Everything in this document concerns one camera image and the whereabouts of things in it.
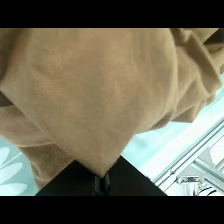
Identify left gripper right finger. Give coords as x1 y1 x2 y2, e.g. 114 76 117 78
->
101 155 168 197

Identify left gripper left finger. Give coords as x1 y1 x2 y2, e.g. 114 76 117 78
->
35 160 102 197

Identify tan brown garment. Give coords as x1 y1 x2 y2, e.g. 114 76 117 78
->
0 28 224 192

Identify silver frame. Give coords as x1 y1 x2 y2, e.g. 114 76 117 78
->
152 117 224 197

